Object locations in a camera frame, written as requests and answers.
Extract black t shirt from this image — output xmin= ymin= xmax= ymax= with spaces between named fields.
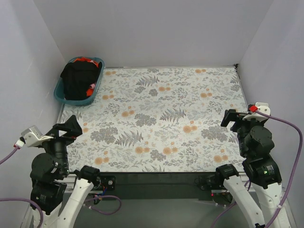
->
xmin=60 ymin=61 xmax=103 ymax=101

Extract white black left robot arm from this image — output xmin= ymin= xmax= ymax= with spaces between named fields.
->
xmin=24 ymin=115 xmax=101 ymax=228

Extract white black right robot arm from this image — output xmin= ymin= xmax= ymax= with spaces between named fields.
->
xmin=215 ymin=109 xmax=291 ymax=228

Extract orange t shirt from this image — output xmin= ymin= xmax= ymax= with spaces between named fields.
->
xmin=72 ymin=57 xmax=103 ymax=100

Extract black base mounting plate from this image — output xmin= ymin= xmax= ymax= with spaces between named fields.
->
xmin=92 ymin=172 xmax=228 ymax=201

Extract floral patterned table mat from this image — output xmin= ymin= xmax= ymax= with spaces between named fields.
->
xmin=60 ymin=67 xmax=247 ymax=172

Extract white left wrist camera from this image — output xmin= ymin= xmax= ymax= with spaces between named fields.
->
xmin=14 ymin=125 xmax=54 ymax=148

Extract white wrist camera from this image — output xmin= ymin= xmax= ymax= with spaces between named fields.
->
xmin=242 ymin=102 xmax=271 ymax=122
xmin=14 ymin=125 xmax=54 ymax=148

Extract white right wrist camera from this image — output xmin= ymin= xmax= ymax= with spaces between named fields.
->
xmin=242 ymin=102 xmax=271 ymax=122

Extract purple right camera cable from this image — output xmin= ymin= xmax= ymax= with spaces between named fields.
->
xmin=210 ymin=113 xmax=304 ymax=228

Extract purple camera cable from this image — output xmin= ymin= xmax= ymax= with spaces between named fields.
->
xmin=210 ymin=113 xmax=304 ymax=228
xmin=0 ymin=145 xmax=122 ymax=228

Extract aluminium frame rail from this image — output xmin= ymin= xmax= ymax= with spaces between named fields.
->
xmin=30 ymin=171 xmax=290 ymax=222

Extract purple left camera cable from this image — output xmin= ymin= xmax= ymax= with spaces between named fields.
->
xmin=0 ymin=145 xmax=122 ymax=228

